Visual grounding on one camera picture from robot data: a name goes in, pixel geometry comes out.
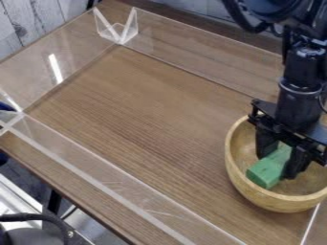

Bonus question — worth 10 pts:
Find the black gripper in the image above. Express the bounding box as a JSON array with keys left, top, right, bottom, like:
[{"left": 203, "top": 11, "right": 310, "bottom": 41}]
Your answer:
[{"left": 248, "top": 78, "right": 327, "bottom": 179}]

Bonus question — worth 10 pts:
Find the green rectangular block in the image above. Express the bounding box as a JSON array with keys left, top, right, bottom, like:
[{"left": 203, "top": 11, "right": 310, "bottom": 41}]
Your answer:
[{"left": 246, "top": 145, "right": 291, "bottom": 189}]

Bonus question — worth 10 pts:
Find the light wooden bowl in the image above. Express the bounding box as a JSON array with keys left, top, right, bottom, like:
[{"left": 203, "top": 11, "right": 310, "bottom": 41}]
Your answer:
[{"left": 224, "top": 116, "right": 327, "bottom": 213}]

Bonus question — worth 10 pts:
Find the black cable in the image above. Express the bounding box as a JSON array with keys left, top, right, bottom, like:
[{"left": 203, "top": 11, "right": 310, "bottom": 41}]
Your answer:
[{"left": 0, "top": 212, "right": 69, "bottom": 245}]

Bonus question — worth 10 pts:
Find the clear acrylic tray wall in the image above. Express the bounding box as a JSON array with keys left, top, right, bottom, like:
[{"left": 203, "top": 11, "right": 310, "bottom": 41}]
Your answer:
[{"left": 0, "top": 98, "right": 247, "bottom": 245}]

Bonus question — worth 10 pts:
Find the clear acrylic corner bracket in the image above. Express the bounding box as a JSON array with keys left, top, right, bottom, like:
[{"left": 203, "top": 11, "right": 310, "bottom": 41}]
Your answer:
[{"left": 93, "top": 8, "right": 137, "bottom": 45}]

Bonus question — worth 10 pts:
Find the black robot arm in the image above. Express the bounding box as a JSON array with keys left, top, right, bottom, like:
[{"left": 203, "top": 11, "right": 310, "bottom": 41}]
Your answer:
[{"left": 223, "top": 0, "right": 327, "bottom": 179}]

